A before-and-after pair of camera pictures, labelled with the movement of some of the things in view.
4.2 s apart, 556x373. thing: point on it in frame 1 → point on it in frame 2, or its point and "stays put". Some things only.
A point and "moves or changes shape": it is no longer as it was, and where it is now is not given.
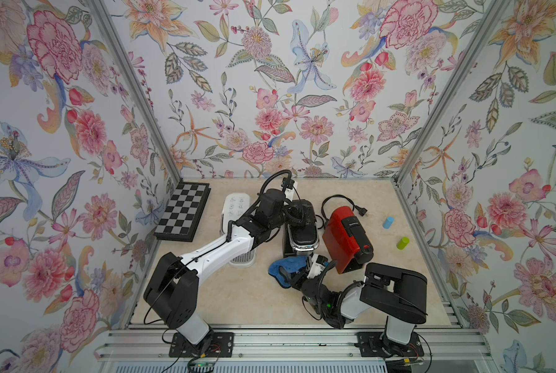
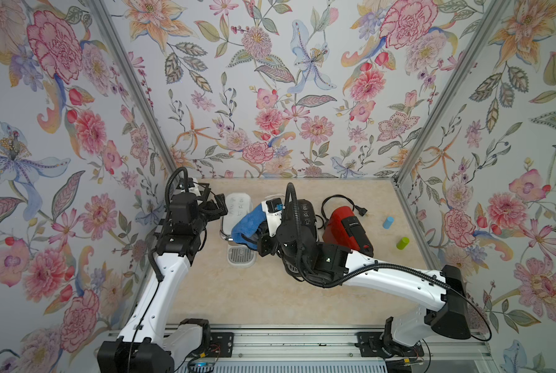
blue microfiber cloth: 292,265 moves or changes shape
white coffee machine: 234,206 stays put
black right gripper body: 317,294 → 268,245
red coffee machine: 346,240 stays put
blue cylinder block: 388,221 stays put
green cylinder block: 403,242 stays put
